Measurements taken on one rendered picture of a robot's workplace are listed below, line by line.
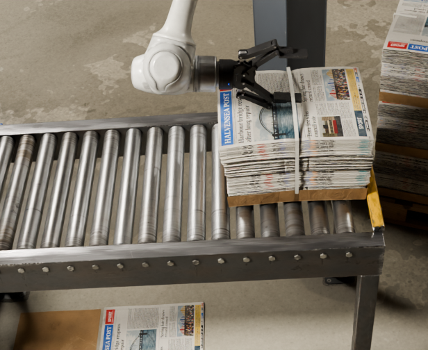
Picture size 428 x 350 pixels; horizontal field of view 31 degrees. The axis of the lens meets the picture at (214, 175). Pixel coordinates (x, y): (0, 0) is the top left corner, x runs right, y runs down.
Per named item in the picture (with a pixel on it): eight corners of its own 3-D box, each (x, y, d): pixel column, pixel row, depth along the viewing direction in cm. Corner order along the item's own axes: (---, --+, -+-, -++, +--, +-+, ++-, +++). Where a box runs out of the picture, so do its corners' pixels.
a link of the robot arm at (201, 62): (194, 76, 199) (218, 76, 199) (194, 99, 193) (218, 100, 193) (194, 47, 192) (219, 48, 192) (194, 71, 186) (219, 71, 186)
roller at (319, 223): (294, 123, 234) (308, 129, 236) (308, 245, 201) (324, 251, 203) (303, 112, 231) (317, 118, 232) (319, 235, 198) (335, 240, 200)
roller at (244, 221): (229, 126, 235) (242, 133, 237) (232, 248, 202) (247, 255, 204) (240, 116, 232) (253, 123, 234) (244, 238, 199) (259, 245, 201)
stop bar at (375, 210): (363, 118, 228) (363, 113, 227) (385, 231, 198) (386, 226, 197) (351, 119, 229) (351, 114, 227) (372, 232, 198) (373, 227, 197)
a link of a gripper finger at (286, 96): (274, 98, 196) (274, 101, 197) (301, 101, 197) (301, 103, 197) (274, 91, 198) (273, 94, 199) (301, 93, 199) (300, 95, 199)
